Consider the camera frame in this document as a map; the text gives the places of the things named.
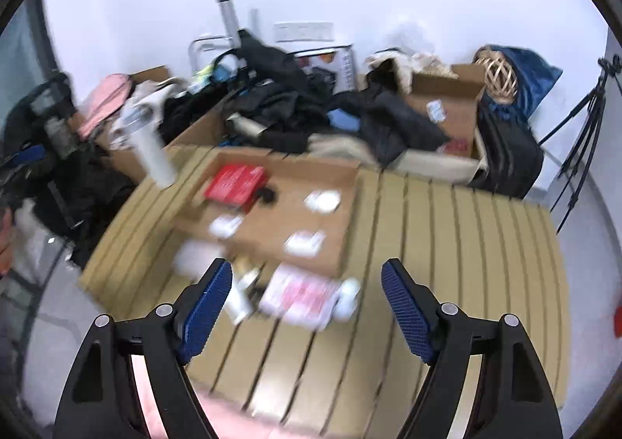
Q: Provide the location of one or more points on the pink backpack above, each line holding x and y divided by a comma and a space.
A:
104, 101

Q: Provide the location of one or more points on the beige fabric bag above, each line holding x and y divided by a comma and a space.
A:
437, 167

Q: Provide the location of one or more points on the beige crumpled cloth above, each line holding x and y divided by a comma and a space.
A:
155, 91

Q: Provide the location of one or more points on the white thermos bottle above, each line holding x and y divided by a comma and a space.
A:
158, 157

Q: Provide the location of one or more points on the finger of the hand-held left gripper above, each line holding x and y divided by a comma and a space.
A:
24, 157

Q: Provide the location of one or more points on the dark blue bag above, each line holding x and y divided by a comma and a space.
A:
534, 74

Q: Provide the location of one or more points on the printed appliance box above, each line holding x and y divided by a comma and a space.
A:
340, 64

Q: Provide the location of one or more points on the black tripod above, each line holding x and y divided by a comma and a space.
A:
590, 113

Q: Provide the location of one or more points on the red and white packet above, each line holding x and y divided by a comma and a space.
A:
301, 298

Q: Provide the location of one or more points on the black folding cart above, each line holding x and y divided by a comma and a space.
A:
73, 186

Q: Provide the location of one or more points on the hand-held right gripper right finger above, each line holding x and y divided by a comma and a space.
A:
406, 307

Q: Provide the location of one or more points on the white wall socket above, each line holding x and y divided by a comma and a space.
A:
303, 30

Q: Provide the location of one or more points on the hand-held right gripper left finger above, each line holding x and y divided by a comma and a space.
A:
206, 307

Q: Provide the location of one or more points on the open cardboard box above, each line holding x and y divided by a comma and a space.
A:
199, 128

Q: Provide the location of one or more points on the red flat box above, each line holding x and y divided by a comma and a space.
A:
235, 184

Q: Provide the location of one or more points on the white spray bottle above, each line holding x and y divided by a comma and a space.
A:
243, 295

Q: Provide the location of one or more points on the person's left hand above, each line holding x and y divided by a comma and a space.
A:
5, 244

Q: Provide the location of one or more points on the white crumpled packet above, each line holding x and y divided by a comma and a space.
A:
199, 259

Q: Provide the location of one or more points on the pink down jacket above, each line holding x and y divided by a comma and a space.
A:
233, 419

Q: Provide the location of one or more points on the cream cloth bag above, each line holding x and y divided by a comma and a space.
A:
427, 62

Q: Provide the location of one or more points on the small black object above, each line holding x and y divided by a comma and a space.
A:
266, 196

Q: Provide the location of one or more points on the small white rounded case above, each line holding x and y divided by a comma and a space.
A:
347, 298

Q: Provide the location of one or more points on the black jacket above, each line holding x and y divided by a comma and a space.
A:
393, 123

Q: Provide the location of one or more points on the black clothes pile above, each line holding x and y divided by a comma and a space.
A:
286, 113

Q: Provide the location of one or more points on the black suitcase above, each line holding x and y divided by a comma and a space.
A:
510, 157

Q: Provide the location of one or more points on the wicker ball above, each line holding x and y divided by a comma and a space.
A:
495, 74

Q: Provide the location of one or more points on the white metal frame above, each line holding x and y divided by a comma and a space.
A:
206, 46

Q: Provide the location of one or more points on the shallow cardboard tray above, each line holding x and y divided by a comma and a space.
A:
291, 215

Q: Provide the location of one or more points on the black bag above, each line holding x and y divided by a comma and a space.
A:
272, 62

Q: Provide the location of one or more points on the cardboard box with labels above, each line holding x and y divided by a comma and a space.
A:
457, 113

